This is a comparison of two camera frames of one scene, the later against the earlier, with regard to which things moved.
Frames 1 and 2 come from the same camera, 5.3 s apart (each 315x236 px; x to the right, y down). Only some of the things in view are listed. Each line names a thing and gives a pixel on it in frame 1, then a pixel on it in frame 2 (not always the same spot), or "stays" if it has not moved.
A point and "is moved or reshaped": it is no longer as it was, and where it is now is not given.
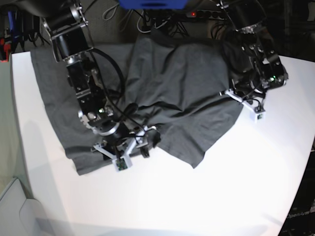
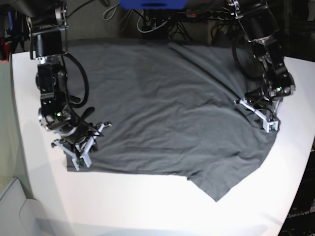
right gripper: [247, 88] -> [263, 100]
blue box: [153, 4] stays
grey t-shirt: [179, 83] is moved or reshaped
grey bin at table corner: [20, 215] stays
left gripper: [136, 135] -> [76, 134]
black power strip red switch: [208, 14] stays
